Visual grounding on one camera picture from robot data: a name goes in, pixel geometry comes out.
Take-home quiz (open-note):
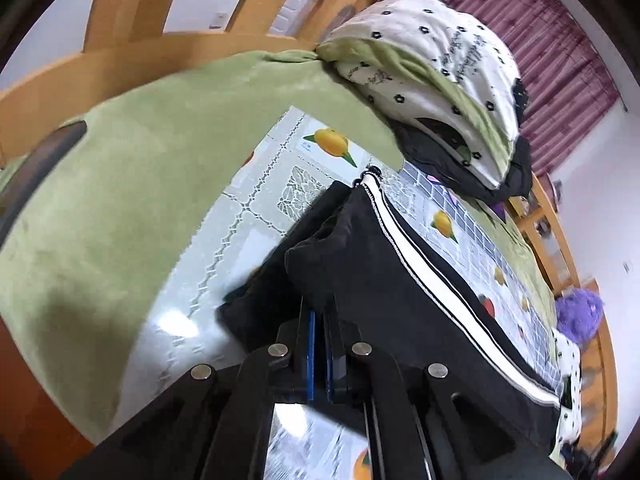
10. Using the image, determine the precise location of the black pants white waistband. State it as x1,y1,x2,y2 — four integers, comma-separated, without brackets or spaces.
217,172,560,452

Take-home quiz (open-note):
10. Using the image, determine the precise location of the white flower print pillow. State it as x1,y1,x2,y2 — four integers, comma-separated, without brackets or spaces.
550,330,582,463

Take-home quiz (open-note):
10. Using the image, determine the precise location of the purple plush toy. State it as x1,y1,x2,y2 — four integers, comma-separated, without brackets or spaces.
555,288,603,346

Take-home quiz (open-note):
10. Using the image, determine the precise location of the fruit print plastic tablecloth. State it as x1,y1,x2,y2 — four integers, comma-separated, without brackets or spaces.
112,105,566,480

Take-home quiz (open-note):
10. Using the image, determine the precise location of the black jacket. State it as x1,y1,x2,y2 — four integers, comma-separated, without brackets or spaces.
390,120,533,206

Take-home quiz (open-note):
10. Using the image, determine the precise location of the maroon curtain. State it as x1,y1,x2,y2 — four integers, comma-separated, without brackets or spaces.
445,0,620,176

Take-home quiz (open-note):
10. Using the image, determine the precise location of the folded white green quilt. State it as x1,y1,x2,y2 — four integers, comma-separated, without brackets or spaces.
317,0,528,190

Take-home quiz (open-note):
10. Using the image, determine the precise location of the wall radiator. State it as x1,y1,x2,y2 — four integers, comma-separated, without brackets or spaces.
269,0,320,37

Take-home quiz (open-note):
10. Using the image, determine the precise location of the wooden bed frame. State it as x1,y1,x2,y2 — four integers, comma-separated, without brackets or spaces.
1,0,611,479

